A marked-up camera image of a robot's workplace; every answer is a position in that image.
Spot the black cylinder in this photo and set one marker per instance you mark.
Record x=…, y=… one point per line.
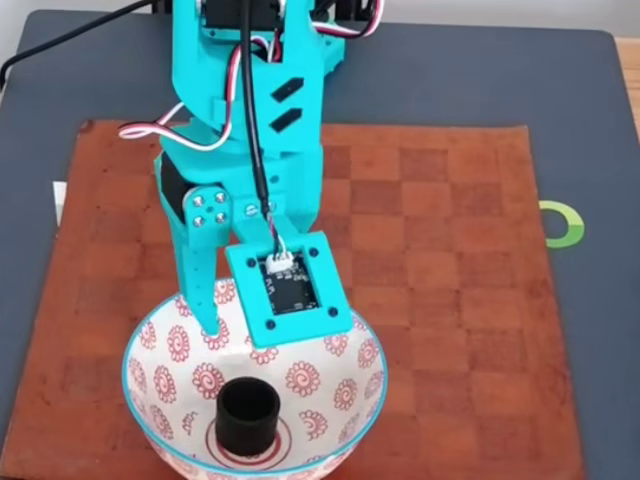
x=247, y=420

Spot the white bowl with red flowers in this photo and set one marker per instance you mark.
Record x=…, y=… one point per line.
x=320, y=400

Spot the brown leather chessboard mat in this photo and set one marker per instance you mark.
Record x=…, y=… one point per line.
x=450, y=300

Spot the turquoise camera mount with board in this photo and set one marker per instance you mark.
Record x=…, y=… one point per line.
x=325, y=295

